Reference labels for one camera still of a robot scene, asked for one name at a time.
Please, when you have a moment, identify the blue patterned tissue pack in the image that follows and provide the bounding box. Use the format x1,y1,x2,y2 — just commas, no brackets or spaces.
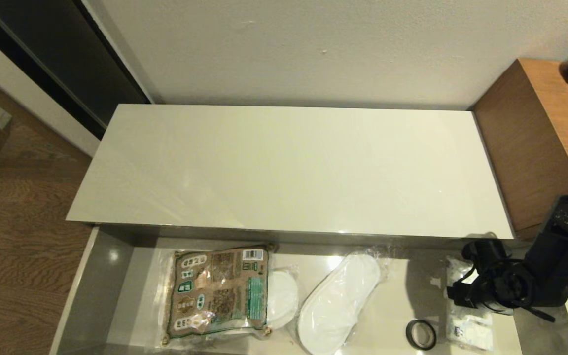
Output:
443,256,495,352

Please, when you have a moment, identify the dark adhesive tape roll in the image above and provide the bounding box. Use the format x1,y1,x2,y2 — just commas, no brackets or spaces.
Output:
405,319,437,351

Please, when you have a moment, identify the brown green printed food bag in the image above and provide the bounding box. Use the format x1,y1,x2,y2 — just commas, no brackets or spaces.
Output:
158,244,278,349

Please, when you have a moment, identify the white cabinet drawer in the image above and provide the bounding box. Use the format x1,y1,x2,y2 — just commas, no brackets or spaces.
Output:
50,224,568,355

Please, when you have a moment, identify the brown wooden side cabinet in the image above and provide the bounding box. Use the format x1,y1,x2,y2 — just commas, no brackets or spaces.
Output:
471,58,568,240

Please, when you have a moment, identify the white glossy cabinet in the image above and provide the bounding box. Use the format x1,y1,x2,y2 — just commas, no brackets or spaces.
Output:
66,104,516,242

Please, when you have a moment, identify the dark sliding door panel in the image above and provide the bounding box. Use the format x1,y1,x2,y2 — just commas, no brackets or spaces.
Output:
0,0,152,142

